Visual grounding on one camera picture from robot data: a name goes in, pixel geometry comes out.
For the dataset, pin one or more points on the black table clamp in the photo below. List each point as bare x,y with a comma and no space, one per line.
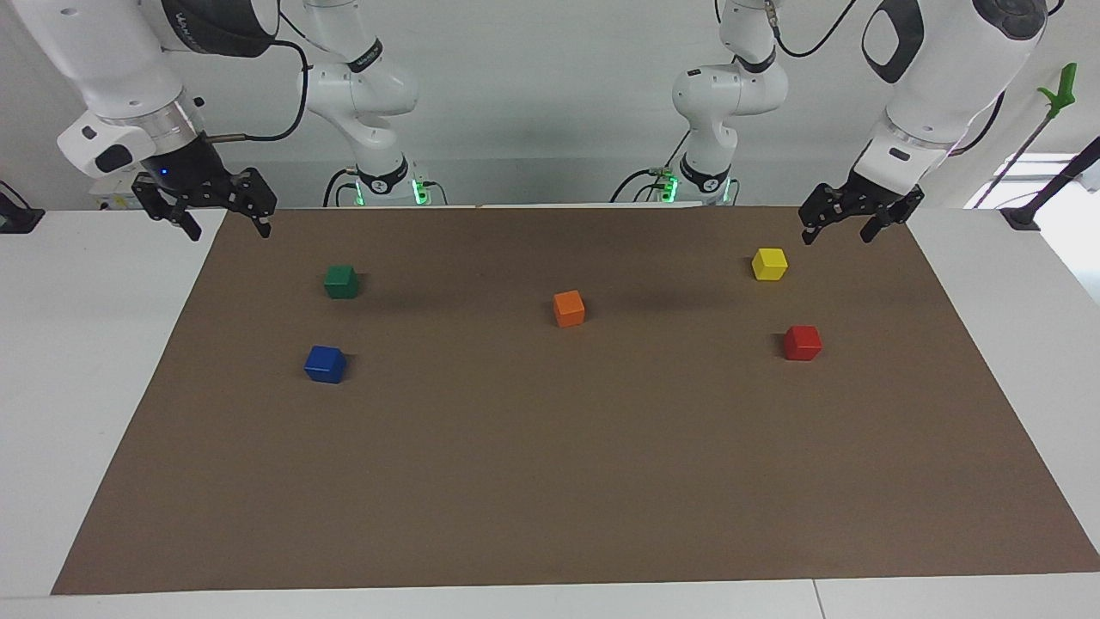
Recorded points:
17,222

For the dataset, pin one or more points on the red wooden block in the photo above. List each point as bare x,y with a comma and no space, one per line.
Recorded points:
803,344

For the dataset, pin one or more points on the yellow wooden block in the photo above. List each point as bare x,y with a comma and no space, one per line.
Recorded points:
770,265

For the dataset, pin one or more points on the blue wooden block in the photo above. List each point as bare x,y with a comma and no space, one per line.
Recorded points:
325,364

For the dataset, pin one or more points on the green wooden block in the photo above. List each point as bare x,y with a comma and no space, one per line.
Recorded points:
341,282

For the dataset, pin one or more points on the brown table mat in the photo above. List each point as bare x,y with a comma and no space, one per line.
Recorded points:
550,447

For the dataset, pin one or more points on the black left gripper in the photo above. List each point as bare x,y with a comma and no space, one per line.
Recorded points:
872,205

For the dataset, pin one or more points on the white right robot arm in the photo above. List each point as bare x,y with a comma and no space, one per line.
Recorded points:
103,60

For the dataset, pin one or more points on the thin metal rod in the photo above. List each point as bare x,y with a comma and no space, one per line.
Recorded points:
1014,159

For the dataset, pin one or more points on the orange wooden block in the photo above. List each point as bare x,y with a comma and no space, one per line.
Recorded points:
569,309

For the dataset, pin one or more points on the green plastic clip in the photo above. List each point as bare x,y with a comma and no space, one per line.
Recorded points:
1061,90

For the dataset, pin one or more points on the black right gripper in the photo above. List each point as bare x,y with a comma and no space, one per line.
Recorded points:
185,172

